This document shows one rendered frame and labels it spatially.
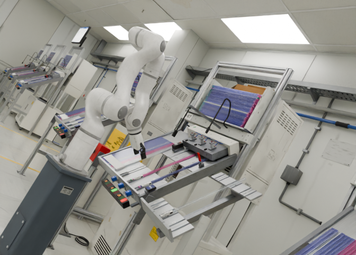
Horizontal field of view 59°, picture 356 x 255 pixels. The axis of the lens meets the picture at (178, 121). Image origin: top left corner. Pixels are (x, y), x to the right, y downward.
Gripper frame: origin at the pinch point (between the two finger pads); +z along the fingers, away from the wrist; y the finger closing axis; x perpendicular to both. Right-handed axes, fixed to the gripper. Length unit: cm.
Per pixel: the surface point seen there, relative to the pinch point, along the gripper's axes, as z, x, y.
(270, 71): -27, 105, 12
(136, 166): 14.6, 2.1, -15.7
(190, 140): 9.5, 43.4, -8.9
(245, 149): 13, 61, 25
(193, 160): 15.9, 33.7, 5.7
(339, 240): 16, 31, 106
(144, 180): 14.5, -3.0, 5.0
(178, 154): 15.5, 31.5, -9.1
